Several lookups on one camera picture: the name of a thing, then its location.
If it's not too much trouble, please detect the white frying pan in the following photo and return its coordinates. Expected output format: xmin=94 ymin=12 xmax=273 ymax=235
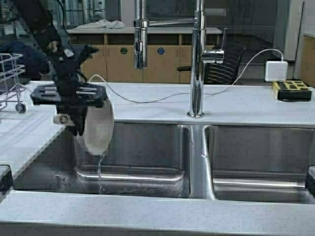
xmin=83 ymin=99 xmax=114 ymax=155

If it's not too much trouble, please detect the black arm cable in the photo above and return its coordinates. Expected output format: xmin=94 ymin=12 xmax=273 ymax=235
xmin=56 ymin=0 xmax=88 ymax=83

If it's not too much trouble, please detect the stainless steel double sink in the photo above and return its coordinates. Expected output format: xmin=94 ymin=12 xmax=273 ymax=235
xmin=13 ymin=123 xmax=315 ymax=204

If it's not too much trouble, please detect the black office chair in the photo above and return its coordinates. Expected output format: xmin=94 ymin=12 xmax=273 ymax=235
xmin=177 ymin=43 xmax=247 ymax=85

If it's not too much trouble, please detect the white power adapter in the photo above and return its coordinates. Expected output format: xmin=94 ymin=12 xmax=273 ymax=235
xmin=264 ymin=60 xmax=288 ymax=82

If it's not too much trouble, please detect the chrome kitchen faucet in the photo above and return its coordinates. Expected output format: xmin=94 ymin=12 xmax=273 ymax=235
xmin=133 ymin=0 xmax=224 ymax=118

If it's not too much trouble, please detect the white cloth on cabinet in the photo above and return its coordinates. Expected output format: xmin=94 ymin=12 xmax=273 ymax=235
xmin=76 ymin=19 xmax=126 ymax=29

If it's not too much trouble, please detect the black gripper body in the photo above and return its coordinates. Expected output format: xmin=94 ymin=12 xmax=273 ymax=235
xmin=31 ymin=81 xmax=107 ymax=115

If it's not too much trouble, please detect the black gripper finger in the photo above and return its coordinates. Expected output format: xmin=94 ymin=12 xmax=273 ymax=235
xmin=66 ymin=108 xmax=88 ymax=136

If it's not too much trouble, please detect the yellow black power strip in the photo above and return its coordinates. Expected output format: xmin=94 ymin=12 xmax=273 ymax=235
xmin=272 ymin=80 xmax=312 ymax=102

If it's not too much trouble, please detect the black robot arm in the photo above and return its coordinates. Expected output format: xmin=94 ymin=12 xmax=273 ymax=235
xmin=9 ymin=0 xmax=107 ymax=136

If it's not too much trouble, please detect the white charger cable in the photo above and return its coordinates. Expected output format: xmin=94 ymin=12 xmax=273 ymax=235
xmin=88 ymin=48 xmax=285 ymax=104

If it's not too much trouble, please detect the wooden recycling cabinet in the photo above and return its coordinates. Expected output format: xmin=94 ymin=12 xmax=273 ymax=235
xmin=66 ymin=26 xmax=222 ymax=84

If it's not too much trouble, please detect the purple wire dish rack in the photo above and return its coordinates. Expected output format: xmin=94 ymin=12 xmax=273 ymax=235
xmin=0 ymin=53 xmax=28 ymax=114

